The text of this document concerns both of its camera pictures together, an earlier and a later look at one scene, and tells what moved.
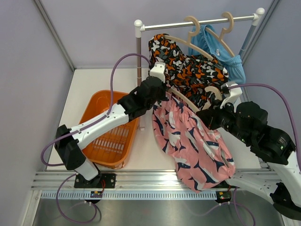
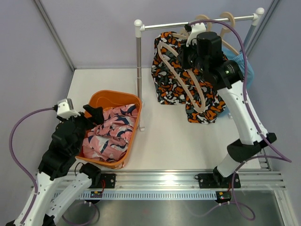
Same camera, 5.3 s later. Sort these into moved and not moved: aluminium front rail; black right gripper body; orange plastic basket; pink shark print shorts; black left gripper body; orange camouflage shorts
Moved: black right gripper body; pink shark print shorts; black left gripper body
Not moved: orange plastic basket; orange camouflage shorts; aluminium front rail
